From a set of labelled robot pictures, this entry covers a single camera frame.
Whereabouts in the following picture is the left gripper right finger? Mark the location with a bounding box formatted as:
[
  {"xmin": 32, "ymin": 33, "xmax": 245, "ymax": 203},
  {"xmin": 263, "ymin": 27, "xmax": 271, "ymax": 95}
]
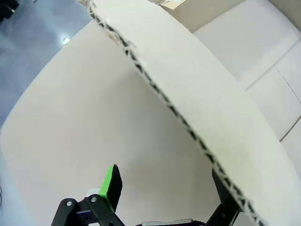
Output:
[{"xmin": 206, "ymin": 169, "xmax": 242, "ymax": 226}]

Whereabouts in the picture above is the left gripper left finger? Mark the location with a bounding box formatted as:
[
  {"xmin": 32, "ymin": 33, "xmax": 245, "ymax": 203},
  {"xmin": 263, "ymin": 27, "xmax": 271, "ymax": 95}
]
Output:
[{"xmin": 52, "ymin": 164, "xmax": 125, "ymax": 226}]

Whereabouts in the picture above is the brown cardboard box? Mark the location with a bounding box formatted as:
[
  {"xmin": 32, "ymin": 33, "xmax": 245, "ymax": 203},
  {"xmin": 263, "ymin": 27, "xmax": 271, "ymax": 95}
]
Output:
[{"xmin": 77, "ymin": 0, "xmax": 301, "ymax": 226}]

